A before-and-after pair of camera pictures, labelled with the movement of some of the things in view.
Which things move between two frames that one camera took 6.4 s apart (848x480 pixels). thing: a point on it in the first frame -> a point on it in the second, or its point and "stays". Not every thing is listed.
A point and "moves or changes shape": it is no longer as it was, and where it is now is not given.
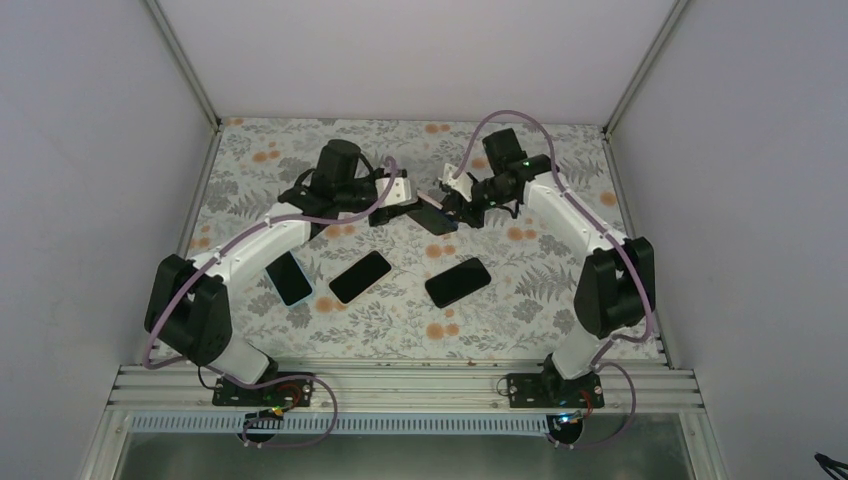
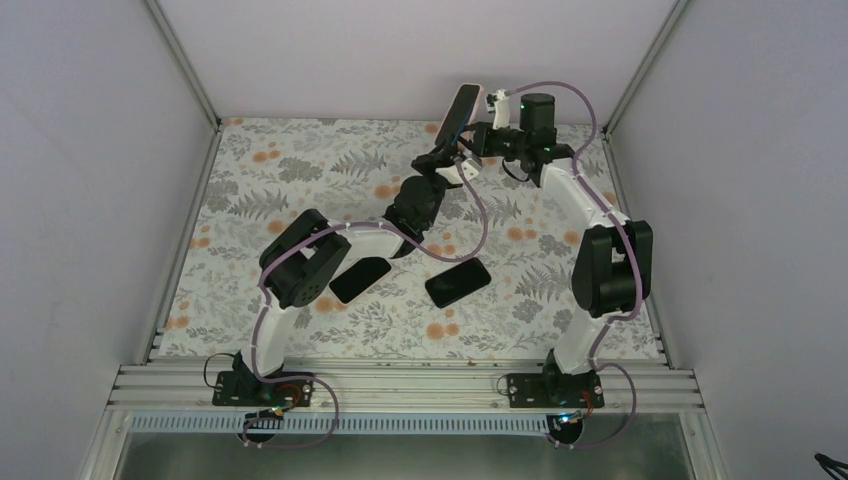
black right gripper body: (476, 219) -> (489, 149)
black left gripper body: (347, 196) -> (419, 162)
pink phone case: (428, 198) moves or changes shape
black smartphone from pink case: (434, 219) -> (457, 114)
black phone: (449, 286) stays
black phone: (360, 276) stays
